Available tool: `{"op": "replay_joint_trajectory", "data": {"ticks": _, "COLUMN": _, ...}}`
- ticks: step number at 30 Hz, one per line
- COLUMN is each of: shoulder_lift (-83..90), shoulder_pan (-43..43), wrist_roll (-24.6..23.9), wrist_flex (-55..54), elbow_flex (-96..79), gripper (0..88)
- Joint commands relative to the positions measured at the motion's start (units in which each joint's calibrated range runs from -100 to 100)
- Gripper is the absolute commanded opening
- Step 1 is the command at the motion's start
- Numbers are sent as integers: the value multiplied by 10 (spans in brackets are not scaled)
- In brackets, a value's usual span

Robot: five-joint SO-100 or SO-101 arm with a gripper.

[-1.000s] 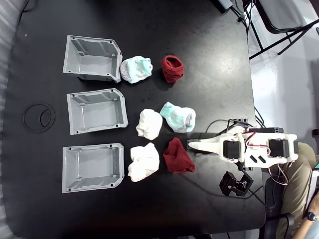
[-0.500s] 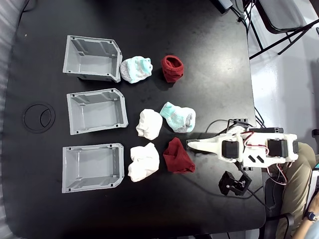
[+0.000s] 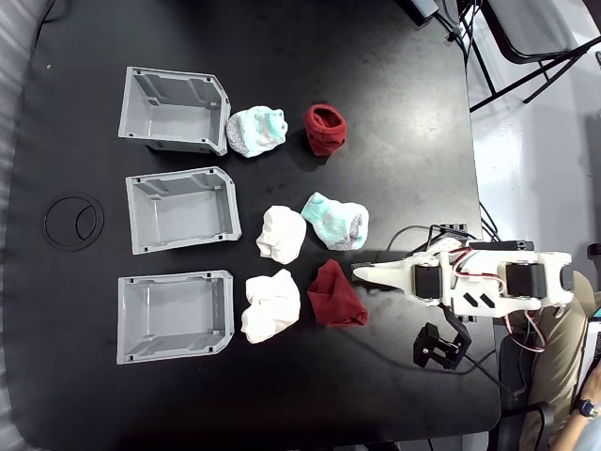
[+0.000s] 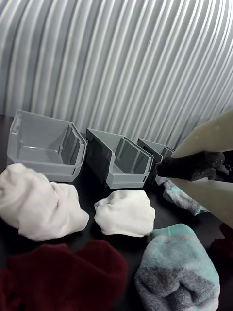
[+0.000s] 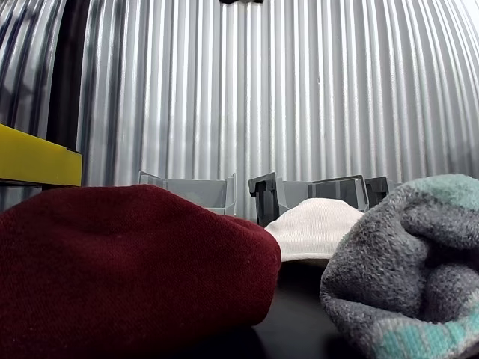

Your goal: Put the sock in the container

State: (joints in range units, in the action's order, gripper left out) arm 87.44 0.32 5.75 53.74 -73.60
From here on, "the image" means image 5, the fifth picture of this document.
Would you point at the dark red sock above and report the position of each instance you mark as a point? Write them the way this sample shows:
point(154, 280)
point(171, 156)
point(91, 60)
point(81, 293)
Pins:
point(131, 261)

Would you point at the black shelf rack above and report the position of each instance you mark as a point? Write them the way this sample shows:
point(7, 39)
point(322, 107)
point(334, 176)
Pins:
point(69, 75)

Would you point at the grey and teal sock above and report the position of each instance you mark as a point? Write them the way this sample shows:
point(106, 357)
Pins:
point(393, 261)

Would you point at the white sock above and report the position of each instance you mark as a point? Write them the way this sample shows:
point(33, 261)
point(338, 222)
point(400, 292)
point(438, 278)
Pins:
point(314, 228)

